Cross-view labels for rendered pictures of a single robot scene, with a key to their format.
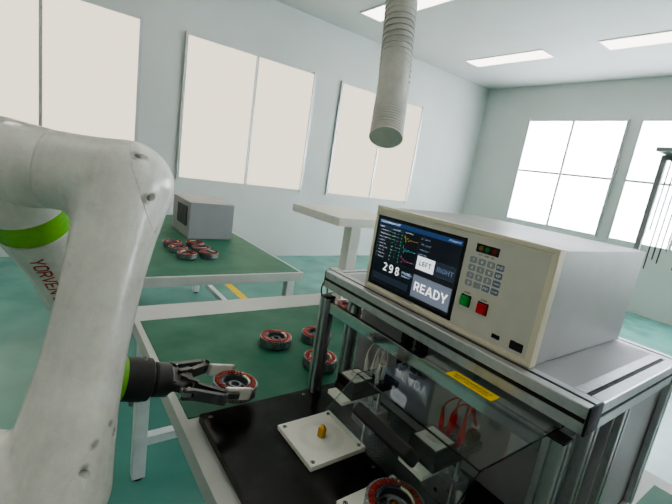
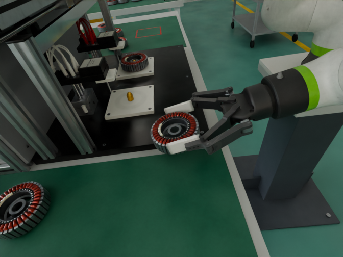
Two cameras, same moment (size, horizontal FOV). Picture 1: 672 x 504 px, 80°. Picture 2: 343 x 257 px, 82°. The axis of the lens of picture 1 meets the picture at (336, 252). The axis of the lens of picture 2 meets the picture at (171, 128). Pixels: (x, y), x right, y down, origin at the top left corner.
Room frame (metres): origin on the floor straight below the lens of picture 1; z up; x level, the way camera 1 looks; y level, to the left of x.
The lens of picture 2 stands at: (1.17, 0.40, 1.14)
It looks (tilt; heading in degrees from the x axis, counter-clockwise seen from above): 43 degrees down; 219
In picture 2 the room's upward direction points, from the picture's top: 9 degrees counter-clockwise
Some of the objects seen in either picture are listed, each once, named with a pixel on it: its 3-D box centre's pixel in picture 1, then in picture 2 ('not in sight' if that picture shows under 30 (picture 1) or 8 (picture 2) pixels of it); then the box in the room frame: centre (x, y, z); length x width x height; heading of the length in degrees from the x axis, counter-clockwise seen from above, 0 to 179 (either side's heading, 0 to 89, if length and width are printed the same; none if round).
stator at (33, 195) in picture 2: (320, 360); (19, 208); (1.22, 0.00, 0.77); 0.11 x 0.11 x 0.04
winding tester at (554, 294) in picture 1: (494, 269); not in sight; (0.91, -0.37, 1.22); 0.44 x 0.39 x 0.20; 37
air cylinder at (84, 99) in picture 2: not in sight; (85, 101); (0.91, -0.15, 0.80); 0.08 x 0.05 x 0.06; 37
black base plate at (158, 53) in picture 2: (356, 477); (130, 86); (0.74, -0.12, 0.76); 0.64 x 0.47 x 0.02; 37
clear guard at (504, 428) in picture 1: (451, 414); not in sight; (0.58, -0.22, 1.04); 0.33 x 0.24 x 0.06; 127
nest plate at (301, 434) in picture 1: (320, 437); (131, 101); (0.82, -0.03, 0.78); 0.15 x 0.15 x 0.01; 37
